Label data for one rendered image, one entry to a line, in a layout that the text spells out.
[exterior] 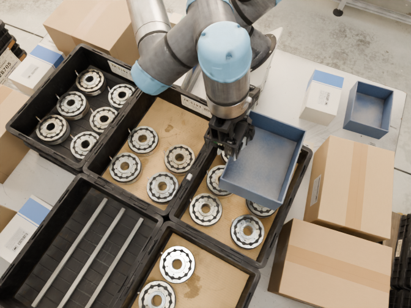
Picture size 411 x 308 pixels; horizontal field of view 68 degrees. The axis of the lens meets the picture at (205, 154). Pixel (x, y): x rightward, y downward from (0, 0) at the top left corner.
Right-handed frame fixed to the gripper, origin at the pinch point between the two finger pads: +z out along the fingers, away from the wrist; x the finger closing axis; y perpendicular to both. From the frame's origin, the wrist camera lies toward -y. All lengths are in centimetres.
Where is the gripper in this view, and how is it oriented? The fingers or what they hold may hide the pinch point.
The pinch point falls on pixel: (235, 145)
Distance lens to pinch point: 74.4
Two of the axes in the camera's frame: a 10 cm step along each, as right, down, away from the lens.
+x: 9.0, 3.3, -2.7
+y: -4.2, 8.4, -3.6
